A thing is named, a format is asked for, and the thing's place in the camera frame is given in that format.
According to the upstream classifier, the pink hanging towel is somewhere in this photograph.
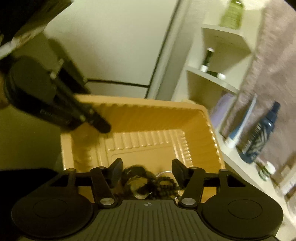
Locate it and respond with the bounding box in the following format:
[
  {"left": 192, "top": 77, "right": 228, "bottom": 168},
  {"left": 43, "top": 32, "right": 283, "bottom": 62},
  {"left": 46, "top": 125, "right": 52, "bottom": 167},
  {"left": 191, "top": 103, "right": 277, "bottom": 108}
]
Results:
[{"left": 218, "top": 0, "right": 296, "bottom": 176}]

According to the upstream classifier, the black white standing tube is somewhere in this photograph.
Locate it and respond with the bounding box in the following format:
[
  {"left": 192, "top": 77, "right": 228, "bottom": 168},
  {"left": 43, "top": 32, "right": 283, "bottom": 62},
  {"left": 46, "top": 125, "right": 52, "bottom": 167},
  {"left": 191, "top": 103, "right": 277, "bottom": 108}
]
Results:
[{"left": 200, "top": 48, "right": 215, "bottom": 72}]

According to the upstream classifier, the white blue tube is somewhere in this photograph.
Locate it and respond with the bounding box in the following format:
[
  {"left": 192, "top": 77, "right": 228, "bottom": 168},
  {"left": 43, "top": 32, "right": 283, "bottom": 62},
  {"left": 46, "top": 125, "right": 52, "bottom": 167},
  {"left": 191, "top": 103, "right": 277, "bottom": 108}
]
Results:
[{"left": 224, "top": 94, "right": 257, "bottom": 149}]

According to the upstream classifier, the white pearl necklace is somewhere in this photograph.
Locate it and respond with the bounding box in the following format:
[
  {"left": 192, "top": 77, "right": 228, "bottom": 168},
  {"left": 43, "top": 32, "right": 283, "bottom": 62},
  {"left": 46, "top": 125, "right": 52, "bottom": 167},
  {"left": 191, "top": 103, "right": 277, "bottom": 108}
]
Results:
[{"left": 155, "top": 170, "right": 175, "bottom": 178}]

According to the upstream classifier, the small green lid jar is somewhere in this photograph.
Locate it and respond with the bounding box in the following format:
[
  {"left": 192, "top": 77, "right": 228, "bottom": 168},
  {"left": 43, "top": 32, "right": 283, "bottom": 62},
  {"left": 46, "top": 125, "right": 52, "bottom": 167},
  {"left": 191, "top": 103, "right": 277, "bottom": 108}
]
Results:
[{"left": 258, "top": 161, "right": 276, "bottom": 181}]

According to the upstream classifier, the orange plastic tray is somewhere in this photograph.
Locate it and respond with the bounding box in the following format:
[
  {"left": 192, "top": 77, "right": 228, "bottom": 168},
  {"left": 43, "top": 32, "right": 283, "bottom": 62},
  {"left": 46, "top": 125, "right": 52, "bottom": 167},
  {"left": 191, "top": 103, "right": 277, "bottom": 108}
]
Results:
[{"left": 61, "top": 95, "right": 225, "bottom": 176}]

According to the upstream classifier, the green bottle on shelf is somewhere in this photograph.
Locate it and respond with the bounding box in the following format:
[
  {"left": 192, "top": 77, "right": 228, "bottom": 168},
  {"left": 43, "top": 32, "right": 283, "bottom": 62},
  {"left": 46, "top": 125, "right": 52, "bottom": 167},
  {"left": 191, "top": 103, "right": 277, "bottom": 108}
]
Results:
[{"left": 219, "top": 0, "right": 244, "bottom": 30}]

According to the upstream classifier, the cream wooden shelf unit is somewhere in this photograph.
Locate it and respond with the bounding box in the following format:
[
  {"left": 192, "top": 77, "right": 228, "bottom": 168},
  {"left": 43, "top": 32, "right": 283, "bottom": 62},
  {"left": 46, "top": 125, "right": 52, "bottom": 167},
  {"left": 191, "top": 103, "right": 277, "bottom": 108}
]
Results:
[{"left": 171, "top": 1, "right": 295, "bottom": 240}]

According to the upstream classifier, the dark blue spray bottle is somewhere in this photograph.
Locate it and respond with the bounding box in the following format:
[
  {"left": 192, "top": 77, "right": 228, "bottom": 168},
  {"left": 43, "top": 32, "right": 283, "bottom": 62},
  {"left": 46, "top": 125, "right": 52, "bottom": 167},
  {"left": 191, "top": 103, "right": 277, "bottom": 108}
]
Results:
[{"left": 239, "top": 101, "right": 280, "bottom": 164}]

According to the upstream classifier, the black white lying tube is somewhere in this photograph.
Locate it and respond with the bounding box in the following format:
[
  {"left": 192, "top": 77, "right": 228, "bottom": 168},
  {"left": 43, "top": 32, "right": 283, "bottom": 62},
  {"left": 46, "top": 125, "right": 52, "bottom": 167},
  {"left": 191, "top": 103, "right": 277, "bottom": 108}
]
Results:
[{"left": 207, "top": 71, "right": 226, "bottom": 80}]

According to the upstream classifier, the lilac tube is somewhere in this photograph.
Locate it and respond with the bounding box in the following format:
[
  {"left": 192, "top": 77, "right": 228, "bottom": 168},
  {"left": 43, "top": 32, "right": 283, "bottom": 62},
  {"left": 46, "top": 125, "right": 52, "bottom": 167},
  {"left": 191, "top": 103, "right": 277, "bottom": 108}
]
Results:
[{"left": 210, "top": 91, "right": 234, "bottom": 128}]

